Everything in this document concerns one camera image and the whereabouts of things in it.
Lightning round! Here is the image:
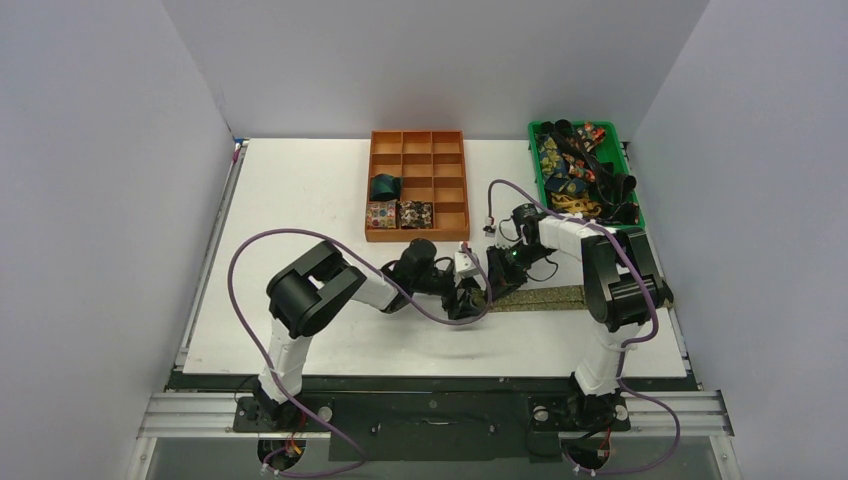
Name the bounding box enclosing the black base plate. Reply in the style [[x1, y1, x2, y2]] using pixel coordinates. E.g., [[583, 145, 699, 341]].
[[142, 377, 693, 470]]

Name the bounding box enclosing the orange compartment tray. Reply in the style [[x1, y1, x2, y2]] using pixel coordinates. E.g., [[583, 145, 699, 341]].
[[364, 130, 470, 243]]

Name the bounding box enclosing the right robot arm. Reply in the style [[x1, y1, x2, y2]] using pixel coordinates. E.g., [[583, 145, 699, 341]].
[[486, 204, 671, 430]]

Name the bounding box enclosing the aluminium frame rail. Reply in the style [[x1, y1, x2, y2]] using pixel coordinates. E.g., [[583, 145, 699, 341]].
[[126, 377, 741, 479]]

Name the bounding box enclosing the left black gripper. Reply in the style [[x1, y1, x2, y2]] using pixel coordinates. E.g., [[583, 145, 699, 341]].
[[410, 269, 483, 318]]

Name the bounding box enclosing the rolled dotted colourful tie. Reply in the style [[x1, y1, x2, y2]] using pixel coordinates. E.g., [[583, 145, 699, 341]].
[[366, 200, 398, 230]]

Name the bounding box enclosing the rolled dark green tie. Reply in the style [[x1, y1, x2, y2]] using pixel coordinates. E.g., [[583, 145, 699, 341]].
[[368, 173, 403, 202]]

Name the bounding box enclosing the pile of patterned ties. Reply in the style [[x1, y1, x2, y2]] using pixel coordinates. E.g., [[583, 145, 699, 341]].
[[535, 121, 643, 227]]

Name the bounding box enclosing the rolled black floral tie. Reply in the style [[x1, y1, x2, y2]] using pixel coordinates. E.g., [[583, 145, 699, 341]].
[[398, 200, 434, 229]]

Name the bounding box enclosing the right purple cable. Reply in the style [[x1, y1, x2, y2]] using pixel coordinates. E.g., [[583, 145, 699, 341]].
[[487, 178, 682, 478]]

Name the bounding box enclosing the olive floral patterned tie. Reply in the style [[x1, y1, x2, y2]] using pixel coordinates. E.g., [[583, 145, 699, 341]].
[[490, 285, 588, 312]]

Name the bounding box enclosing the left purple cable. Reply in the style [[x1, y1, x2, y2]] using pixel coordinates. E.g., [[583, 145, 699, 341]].
[[227, 228, 494, 478]]

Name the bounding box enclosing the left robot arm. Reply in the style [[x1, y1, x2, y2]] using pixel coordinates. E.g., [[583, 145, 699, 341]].
[[253, 239, 491, 430]]

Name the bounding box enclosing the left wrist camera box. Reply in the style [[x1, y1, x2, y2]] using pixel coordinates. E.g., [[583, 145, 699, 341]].
[[453, 242, 482, 281]]

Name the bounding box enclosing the purple cable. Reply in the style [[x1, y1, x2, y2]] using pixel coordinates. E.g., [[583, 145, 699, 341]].
[[487, 178, 682, 478], [227, 228, 494, 478]]

